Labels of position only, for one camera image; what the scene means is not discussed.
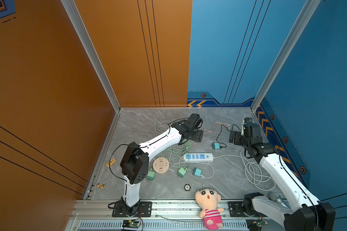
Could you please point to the teal charger near cable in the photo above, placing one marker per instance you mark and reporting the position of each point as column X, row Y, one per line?
column 196, row 172

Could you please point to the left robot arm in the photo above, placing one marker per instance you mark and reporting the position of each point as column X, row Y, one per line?
column 135, row 162

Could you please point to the small toy figure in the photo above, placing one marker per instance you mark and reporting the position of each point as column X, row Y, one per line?
column 101, row 185

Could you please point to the light green charger left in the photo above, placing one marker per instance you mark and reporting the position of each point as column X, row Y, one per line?
column 150, row 175

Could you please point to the green circuit board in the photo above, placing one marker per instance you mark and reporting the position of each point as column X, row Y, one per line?
column 131, row 225
column 256, row 225

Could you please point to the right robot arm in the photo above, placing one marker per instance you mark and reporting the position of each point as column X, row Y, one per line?
column 305, row 211

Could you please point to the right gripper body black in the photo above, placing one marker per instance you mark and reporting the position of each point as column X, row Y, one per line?
column 239, row 139

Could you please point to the light green charger middle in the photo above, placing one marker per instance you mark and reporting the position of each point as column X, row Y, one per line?
column 182, row 172

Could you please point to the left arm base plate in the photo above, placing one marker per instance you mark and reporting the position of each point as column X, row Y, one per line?
column 121, row 210

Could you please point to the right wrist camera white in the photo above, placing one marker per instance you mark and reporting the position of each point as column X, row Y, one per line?
column 246, row 121

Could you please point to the round pink power socket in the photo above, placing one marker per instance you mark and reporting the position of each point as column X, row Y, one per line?
column 161, row 165

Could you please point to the plush doll pink dress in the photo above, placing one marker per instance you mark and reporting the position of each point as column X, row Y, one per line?
column 208, row 200

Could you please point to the white blue power strip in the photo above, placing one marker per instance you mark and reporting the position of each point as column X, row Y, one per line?
column 198, row 157

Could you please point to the black poker chip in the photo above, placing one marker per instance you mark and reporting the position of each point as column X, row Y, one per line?
column 187, row 187

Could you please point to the light green charger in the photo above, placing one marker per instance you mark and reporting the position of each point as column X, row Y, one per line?
column 150, row 175
column 182, row 172

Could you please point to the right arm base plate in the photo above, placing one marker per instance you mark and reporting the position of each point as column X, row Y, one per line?
column 240, row 209

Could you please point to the teal charger with black cable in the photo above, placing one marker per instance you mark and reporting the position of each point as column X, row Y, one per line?
column 216, row 146

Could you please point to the aluminium front rail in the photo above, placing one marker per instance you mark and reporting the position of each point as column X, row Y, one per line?
column 166, row 215

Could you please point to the small wooden block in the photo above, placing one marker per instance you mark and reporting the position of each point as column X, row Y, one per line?
column 111, row 162

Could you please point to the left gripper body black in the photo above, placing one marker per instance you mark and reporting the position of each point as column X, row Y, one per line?
column 196, row 135

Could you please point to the left green circuit board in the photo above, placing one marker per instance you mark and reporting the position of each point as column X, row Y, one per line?
column 131, row 225

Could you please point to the right green circuit board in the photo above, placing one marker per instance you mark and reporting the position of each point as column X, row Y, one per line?
column 256, row 225

